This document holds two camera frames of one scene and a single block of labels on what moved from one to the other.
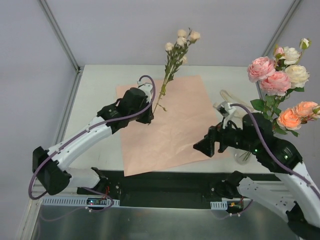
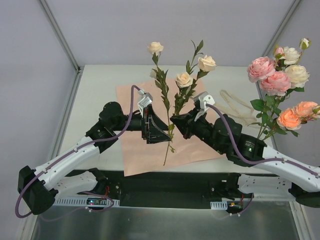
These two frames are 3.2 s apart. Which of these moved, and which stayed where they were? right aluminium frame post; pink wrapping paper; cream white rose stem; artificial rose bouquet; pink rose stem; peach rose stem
Moved: artificial rose bouquet
Stayed: cream white rose stem; right aluminium frame post; pink rose stem; pink wrapping paper; peach rose stem
